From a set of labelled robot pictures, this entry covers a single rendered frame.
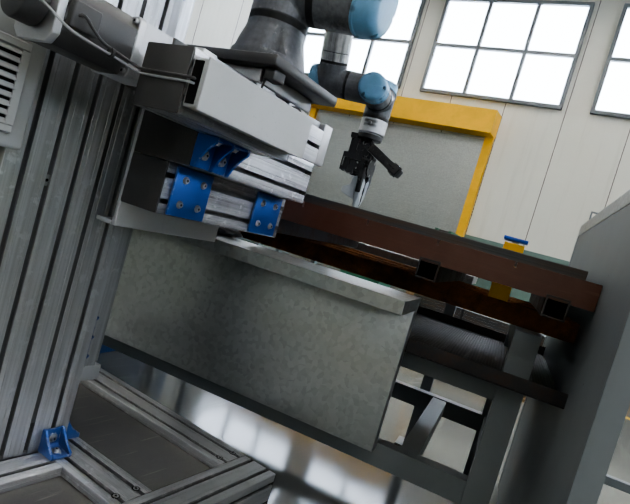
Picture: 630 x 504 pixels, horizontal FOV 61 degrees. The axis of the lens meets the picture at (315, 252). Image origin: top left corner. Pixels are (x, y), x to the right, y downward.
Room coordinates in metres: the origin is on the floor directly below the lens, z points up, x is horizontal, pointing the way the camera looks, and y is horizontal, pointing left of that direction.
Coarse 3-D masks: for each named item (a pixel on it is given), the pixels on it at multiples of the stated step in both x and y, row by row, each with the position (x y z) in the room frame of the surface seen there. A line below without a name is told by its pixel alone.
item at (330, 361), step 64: (128, 256) 1.52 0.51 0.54; (192, 256) 1.45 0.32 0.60; (128, 320) 1.50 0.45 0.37; (192, 320) 1.43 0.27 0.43; (256, 320) 1.37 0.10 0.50; (320, 320) 1.31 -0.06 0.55; (384, 320) 1.26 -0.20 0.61; (256, 384) 1.35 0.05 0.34; (320, 384) 1.30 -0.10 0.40; (384, 384) 1.25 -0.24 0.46
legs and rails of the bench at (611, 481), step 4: (608, 476) 1.92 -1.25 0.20; (612, 476) 1.93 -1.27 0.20; (608, 480) 1.91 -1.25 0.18; (612, 480) 1.91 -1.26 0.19; (616, 480) 1.90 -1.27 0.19; (620, 480) 1.91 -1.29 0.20; (608, 484) 1.91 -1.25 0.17; (612, 484) 1.91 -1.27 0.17; (616, 484) 1.90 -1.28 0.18; (620, 484) 1.90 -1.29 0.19; (624, 484) 1.90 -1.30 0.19; (628, 484) 1.90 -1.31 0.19; (616, 488) 1.90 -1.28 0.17; (620, 488) 1.90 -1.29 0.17; (624, 488) 1.89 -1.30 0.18; (628, 488) 1.89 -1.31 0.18; (628, 492) 1.89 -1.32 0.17
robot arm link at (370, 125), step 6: (366, 120) 1.51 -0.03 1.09; (372, 120) 1.50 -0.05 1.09; (378, 120) 1.50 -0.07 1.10; (360, 126) 1.52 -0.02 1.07; (366, 126) 1.50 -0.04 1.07; (372, 126) 1.50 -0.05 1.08; (378, 126) 1.50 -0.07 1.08; (384, 126) 1.51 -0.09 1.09; (366, 132) 1.51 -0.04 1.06; (372, 132) 1.50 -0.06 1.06; (378, 132) 1.50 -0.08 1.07; (384, 132) 1.52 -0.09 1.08
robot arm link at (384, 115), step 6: (390, 84) 1.50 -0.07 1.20; (390, 90) 1.49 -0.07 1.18; (396, 90) 1.52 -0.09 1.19; (396, 96) 1.52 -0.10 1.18; (390, 102) 1.48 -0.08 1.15; (366, 108) 1.52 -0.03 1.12; (390, 108) 1.51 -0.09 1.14; (366, 114) 1.51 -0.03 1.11; (372, 114) 1.50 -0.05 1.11; (378, 114) 1.50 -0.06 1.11; (384, 114) 1.50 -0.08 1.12; (390, 114) 1.52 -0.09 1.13; (384, 120) 1.51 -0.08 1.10
